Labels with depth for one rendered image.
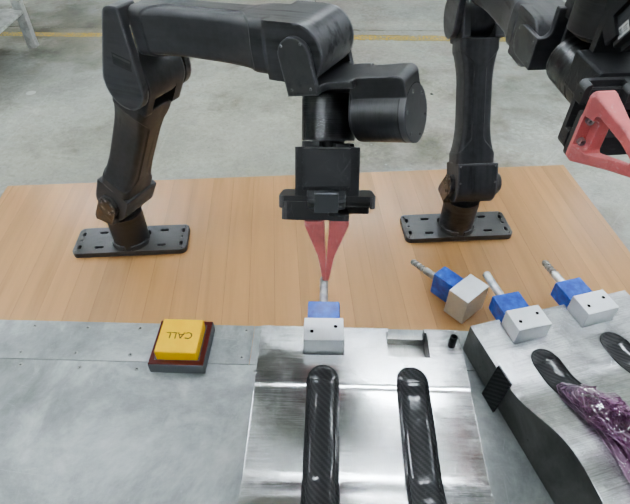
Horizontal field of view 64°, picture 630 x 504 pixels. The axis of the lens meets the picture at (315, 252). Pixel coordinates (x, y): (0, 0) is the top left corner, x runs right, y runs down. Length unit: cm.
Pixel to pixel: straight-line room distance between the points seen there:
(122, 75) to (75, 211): 49
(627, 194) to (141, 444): 246
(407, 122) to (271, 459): 38
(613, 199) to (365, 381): 221
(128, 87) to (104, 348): 38
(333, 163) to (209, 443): 41
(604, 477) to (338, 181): 41
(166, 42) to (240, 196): 49
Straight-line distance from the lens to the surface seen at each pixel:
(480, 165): 88
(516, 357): 74
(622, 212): 266
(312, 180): 46
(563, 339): 79
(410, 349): 70
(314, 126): 53
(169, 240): 96
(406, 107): 49
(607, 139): 55
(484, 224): 101
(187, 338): 76
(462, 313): 82
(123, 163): 81
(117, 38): 65
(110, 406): 77
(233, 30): 55
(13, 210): 117
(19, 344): 89
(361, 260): 90
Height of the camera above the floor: 142
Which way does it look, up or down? 43 degrees down
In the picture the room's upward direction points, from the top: straight up
